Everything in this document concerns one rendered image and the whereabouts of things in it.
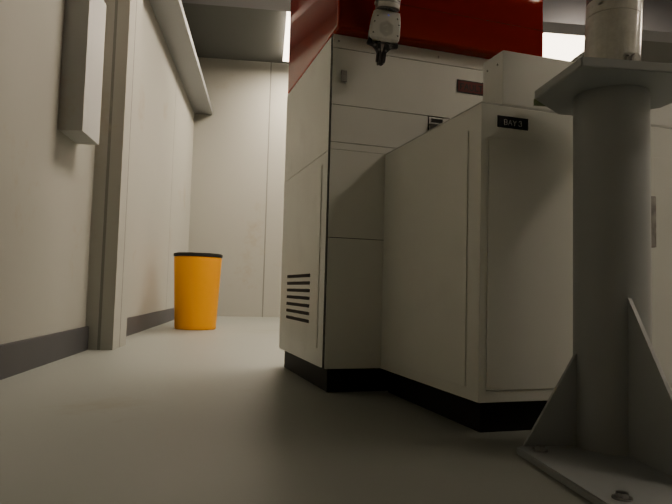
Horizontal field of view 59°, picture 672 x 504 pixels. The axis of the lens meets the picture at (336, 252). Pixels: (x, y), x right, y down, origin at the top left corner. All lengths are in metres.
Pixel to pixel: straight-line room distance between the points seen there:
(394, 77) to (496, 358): 1.11
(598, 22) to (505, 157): 0.36
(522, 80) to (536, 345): 0.67
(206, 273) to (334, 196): 2.92
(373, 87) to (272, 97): 5.50
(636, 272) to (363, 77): 1.17
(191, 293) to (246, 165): 2.91
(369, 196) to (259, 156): 5.41
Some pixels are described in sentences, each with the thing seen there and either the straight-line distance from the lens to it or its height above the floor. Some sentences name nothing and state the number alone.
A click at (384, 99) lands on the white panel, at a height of 1.01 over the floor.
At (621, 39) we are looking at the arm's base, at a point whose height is 0.91.
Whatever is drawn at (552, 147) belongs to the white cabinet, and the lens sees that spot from 1.65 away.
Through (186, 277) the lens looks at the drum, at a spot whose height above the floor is 0.41.
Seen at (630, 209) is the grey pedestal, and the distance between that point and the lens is 1.41.
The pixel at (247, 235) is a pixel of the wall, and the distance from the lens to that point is 7.26.
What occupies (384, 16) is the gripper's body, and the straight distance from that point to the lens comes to 2.09.
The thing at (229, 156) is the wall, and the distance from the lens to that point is 7.42.
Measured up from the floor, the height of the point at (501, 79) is 0.89.
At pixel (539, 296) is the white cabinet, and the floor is 0.34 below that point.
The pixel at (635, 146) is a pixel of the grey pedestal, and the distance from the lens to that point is 1.44.
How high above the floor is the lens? 0.34
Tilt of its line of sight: 4 degrees up
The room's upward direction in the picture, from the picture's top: 2 degrees clockwise
